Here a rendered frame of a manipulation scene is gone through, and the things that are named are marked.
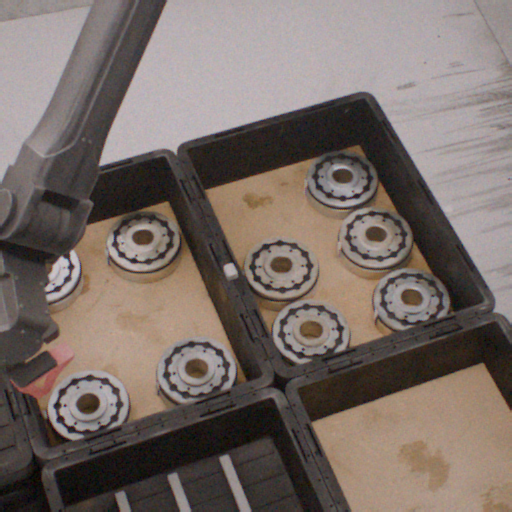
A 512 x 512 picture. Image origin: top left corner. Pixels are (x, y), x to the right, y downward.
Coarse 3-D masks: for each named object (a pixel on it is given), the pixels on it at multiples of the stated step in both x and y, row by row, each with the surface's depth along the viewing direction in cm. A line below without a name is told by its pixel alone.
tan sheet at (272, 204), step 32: (224, 192) 172; (256, 192) 172; (288, 192) 172; (384, 192) 172; (224, 224) 169; (256, 224) 169; (288, 224) 169; (320, 224) 169; (320, 256) 166; (416, 256) 166; (320, 288) 163; (352, 288) 163; (352, 320) 160
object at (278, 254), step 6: (270, 252) 162; (276, 252) 162; (282, 252) 162; (288, 252) 162; (270, 258) 161; (276, 258) 161; (282, 258) 162; (288, 258) 161; (294, 258) 161; (264, 264) 160; (270, 264) 161; (294, 264) 160; (264, 270) 160; (270, 270) 160; (294, 270) 160; (270, 276) 160; (276, 276) 159; (282, 276) 159; (288, 276) 159; (294, 276) 160
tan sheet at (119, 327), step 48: (96, 240) 167; (96, 288) 162; (144, 288) 163; (192, 288) 163; (96, 336) 158; (144, 336) 158; (192, 336) 158; (144, 384) 154; (240, 384) 154; (48, 432) 150
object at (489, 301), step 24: (360, 96) 170; (264, 120) 167; (288, 120) 167; (384, 120) 167; (192, 144) 164; (192, 168) 162; (408, 168) 162; (216, 216) 157; (216, 240) 155; (456, 240) 155; (240, 288) 151; (480, 288) 151; (456, 312) 149; (480, 312) 149; (264, 336) 147; (384, 336) 147; (408, 336) 147; (312, 360) 145; (336, 360) 145
